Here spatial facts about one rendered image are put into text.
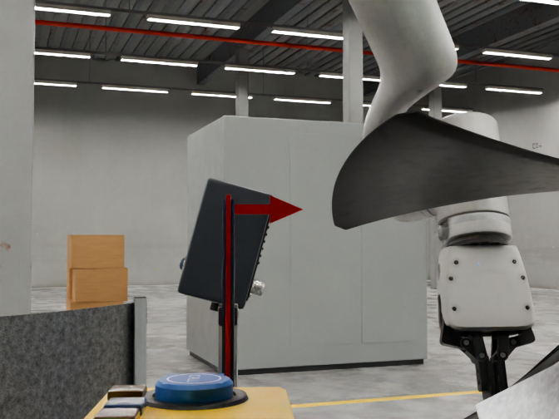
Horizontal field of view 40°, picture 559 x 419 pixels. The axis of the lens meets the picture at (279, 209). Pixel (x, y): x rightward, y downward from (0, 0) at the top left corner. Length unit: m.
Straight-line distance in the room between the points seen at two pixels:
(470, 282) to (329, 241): 6.08
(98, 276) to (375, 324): 3.11
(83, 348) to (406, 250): 5.19
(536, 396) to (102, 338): 1.93
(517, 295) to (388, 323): 6.36
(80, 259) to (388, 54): 7.74
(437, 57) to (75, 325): 1.72
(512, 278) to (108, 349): 1.79
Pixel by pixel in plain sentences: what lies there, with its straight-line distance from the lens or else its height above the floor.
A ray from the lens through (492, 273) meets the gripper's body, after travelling 0.90.
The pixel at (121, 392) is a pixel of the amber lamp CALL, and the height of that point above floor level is 1.08.
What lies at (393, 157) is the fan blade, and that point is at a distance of 0.60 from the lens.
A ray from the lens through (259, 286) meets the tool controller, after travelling 1.26.
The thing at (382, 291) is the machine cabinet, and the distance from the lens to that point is 7.20.
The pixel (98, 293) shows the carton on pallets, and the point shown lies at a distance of 8.56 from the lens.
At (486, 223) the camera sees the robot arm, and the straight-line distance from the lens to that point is 0.90.
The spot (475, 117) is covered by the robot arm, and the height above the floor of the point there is 1.30.
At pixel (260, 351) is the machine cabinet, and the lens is 6.79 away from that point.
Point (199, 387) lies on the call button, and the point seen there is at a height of 1.08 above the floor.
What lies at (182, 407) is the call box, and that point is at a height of 1.07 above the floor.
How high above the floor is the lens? 1.15
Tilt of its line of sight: 2 degrees up
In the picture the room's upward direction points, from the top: straight up
